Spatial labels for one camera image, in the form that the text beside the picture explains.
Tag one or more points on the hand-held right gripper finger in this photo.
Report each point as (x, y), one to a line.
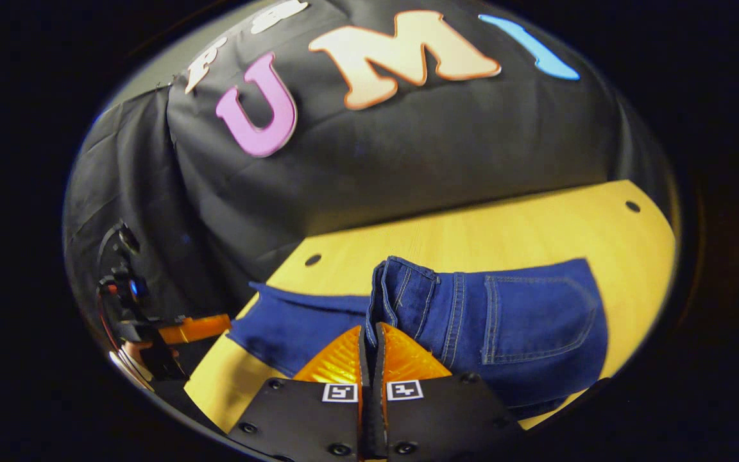
(376, 366)
(363, 359)

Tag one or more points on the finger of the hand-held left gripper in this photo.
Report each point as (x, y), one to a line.
(196, 328)

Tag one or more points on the blue jeans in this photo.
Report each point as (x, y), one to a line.
(523, 321)

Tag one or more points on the black round table grommet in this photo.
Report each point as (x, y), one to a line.
(312, 260)
(632, 206)

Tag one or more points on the black backdrop cloth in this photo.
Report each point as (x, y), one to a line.
(440, 147)

